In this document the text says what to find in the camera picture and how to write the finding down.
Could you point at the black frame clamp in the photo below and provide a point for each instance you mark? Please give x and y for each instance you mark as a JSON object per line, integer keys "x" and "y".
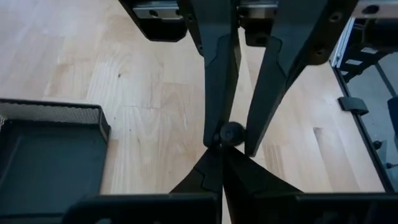
{"x": 353, "y": 105}

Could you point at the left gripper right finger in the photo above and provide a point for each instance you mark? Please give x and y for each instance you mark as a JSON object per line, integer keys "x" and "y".
{"x": 245, "y": 180}

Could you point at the black binder clip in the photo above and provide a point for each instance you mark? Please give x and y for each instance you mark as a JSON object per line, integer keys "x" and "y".
{"x": 231, "y": 134}

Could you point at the black mesh desk organizer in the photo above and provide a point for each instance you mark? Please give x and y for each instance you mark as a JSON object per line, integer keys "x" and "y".
{"x": 53, "y": 155}

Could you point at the black table frame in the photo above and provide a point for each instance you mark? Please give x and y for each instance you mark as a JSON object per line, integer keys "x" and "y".
{"x": 363, "y": 133}

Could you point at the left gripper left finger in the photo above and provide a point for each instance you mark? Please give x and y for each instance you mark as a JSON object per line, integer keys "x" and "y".
{"x": 208, "y": 177}

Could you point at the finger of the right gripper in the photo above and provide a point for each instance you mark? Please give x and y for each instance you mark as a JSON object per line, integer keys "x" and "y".
{"x": 280, "y": 62}
{"x": 217, "y": 77}

